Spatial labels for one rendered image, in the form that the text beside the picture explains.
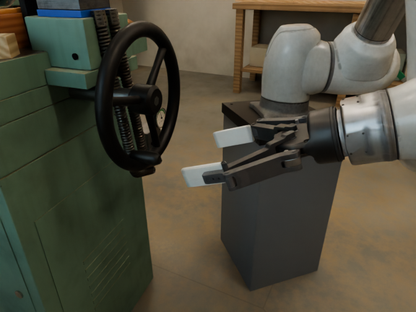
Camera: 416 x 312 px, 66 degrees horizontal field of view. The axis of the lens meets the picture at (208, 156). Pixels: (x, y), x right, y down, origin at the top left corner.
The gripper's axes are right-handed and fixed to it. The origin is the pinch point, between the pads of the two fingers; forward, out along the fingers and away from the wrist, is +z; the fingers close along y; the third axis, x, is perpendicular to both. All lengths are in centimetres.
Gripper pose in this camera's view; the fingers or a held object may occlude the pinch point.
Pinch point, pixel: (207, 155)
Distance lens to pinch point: 52.1
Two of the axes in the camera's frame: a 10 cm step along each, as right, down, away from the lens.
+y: -3.5, 4.4, -8.3
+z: -8.8, 1.5, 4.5
